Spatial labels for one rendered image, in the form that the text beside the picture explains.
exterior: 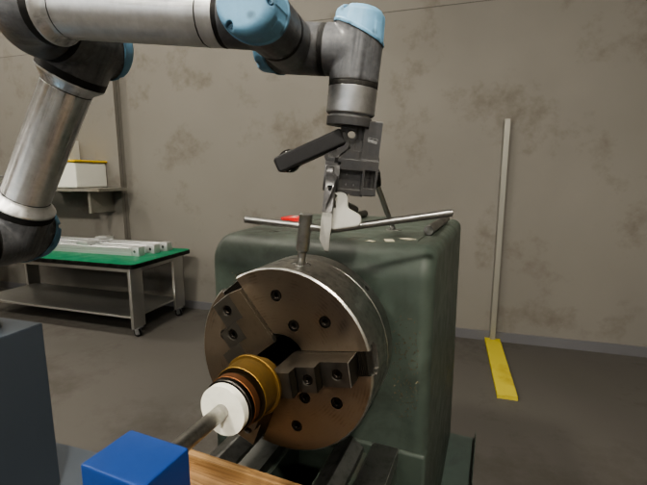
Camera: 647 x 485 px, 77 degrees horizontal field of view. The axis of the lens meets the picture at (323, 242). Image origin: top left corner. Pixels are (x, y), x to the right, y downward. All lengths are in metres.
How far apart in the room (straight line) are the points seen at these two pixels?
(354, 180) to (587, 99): 3.21
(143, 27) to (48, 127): 0.34
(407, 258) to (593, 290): 3.17
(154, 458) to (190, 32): 0.49
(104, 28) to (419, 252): 0.59
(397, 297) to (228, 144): 3.52
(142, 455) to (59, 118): 0.62
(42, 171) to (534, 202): 3.31
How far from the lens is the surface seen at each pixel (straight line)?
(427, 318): 0.76
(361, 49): 0.64
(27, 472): 1.05
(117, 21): 0.65
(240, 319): 0.65
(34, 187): 0.95
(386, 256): 0.76
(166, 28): 0.61
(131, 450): 0.49
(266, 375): 0.60
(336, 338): 0.64
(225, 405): 0.58
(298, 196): 3.83
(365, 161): 0.62
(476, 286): 3.71
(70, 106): 0.89
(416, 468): 0.89
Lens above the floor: 1.38
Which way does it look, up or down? 9 degrees down
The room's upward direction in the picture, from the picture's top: straight up
